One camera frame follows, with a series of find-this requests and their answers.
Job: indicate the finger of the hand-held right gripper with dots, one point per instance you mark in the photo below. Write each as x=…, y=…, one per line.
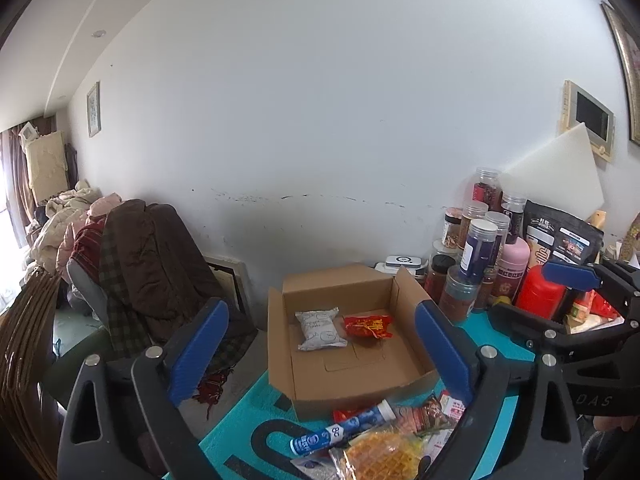
x=515, y=321
x=570, y=274

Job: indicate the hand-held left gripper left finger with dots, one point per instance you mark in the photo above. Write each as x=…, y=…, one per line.
x=200, y=350

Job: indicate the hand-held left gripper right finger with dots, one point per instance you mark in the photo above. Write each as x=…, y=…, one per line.
x=445, y=355

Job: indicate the red white snack packet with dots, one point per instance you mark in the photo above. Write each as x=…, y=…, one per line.
x=452, y=406

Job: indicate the brown cardboard box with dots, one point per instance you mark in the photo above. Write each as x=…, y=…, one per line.
x=350, y=360

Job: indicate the blue tablet tube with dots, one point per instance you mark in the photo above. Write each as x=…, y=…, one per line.
x=340, y=430

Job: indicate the person's right hand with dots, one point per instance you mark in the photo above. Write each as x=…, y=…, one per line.
x=617, y=422

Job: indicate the dark plaid scarf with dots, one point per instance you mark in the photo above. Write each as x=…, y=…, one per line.
x=217, y=370

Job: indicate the red canister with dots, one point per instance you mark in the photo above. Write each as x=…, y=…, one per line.
x=537, y=292

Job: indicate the brown spice jar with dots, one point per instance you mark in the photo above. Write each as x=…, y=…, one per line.
x=486, y=285

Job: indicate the black printed pouch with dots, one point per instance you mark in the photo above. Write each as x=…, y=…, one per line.
x=555, y=230

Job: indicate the red orange snack packet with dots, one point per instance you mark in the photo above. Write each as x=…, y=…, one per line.
x=602, y=307

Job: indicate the pink bottle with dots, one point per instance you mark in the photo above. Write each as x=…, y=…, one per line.
x=510, y=270

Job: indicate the wide jar with brown powder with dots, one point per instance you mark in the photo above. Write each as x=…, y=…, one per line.
x=457, y=300

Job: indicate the dark red green snack packet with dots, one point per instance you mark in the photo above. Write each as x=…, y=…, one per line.
x=425, y=415

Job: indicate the dark blue jar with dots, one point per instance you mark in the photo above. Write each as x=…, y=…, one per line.
x=480, y=252

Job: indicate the small jar with black lid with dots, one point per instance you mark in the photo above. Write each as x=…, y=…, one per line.
x=440, y=275

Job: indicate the dark labelled jar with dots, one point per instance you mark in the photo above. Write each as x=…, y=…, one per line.
x=514, y=215

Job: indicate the red gold snack packet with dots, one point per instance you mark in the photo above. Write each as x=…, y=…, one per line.
x=367, y=326

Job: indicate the white flat device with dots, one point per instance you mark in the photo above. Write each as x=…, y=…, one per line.
x=400, y=262

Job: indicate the brown coat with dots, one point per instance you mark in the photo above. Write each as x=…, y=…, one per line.
x=150, y=260

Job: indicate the white foam board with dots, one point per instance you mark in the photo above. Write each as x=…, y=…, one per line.
x=555, y=170

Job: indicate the tall jar with red contents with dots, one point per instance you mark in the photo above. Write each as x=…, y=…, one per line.
x=487, y=192

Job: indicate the small red snack packet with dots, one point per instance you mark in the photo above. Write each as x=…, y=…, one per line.
x=345, y=415

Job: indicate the yellow waffle packet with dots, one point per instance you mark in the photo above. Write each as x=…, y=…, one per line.
x=380, y=455

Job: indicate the white silver snack packet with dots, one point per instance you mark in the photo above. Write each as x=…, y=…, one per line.
x=320, y=330

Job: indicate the clear silver packet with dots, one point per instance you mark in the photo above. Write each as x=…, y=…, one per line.
x=315, y=470

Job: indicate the pink garment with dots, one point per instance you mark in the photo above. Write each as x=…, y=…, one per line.
x=75, y=240

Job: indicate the stack of flat cardboard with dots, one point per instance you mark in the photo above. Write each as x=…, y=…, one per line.
x=25, y=360

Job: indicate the beige bedding pile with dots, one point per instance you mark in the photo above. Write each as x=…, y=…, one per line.
x=55, y=220

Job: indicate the large framed picture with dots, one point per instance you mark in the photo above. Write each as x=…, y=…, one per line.
x=627, y=60

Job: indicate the beige padded panel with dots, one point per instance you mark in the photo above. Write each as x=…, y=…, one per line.
x=45, y=165

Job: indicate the brown curtain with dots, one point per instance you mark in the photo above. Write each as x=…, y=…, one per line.
x=12, y=185

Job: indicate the ceiling light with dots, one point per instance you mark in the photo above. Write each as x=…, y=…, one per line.
x=98, y=33

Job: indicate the leaning picture frame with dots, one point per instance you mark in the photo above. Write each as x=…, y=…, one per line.
x=227, y=280

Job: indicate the wall intercom screen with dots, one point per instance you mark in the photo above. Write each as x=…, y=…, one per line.
x=592, y=117

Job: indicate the small framed wall picture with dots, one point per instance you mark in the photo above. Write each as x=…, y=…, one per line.
x=93, y=110

